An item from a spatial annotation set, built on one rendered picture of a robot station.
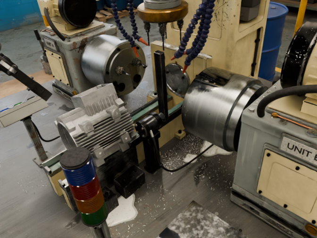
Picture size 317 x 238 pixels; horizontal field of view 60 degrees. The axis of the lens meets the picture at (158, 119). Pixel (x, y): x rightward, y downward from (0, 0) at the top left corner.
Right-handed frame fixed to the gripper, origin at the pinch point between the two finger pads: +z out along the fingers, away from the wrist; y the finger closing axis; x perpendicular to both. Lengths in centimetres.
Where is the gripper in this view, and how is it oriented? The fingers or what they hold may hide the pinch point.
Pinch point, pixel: (39, 90)
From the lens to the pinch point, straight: 89.4
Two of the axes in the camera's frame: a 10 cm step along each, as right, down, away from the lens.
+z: 4.1, 4.7, 7.9
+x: -5.8, 7.9, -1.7
